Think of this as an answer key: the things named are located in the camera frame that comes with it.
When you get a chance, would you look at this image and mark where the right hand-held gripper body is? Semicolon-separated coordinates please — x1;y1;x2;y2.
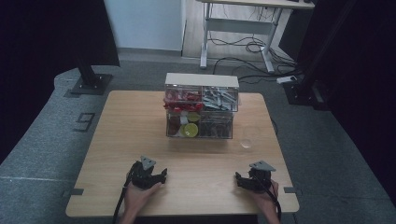
247;160;277;192

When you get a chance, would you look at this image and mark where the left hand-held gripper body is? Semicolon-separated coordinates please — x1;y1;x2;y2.
129;155;162;190

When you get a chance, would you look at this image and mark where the clear glass cup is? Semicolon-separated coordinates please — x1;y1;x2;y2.
238;124;262;149

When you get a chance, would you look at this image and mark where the clear acrylic organizer box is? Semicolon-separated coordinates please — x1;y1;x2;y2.
163;72;241;140

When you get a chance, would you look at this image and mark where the person's right hand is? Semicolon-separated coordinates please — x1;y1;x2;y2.
250;180;279;216

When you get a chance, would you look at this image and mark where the person's left hand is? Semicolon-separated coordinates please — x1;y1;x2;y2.
123;182;163;216

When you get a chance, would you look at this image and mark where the brown capsule cup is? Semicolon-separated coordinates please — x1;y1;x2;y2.
168;115;181;130

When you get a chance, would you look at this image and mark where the pile of dark packets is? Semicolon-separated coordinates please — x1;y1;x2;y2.
199;112;233;139

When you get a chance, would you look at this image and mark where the pile of red packets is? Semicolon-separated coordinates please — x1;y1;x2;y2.
163;88;205;115

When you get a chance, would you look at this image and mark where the pile of grey packets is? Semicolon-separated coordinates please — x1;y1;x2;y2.
202;87;239;112

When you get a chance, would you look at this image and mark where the white power strip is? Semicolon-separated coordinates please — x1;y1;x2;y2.
276;75;298;85

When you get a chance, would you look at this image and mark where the dark curtain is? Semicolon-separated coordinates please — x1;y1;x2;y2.
0;0;120;164
278;0;396;206

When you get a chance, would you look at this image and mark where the white-legged desk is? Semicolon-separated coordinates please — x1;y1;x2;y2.
195;0;316;74

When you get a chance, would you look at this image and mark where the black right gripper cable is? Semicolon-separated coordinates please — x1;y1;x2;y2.
251;175;283;222

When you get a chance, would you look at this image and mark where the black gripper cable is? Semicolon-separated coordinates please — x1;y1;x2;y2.
251;175;283;222
111;161;138;224

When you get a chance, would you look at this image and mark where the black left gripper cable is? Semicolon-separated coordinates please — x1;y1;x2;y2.
111;161;138;224

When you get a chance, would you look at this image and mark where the black metal frame stand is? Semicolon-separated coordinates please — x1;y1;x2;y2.
281;0;359;111

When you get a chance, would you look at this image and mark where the black stand with base plate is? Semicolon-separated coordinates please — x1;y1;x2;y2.
69;57;114;96

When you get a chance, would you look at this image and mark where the bundle of black floor cables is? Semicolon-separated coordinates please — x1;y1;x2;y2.
207;31;302;86

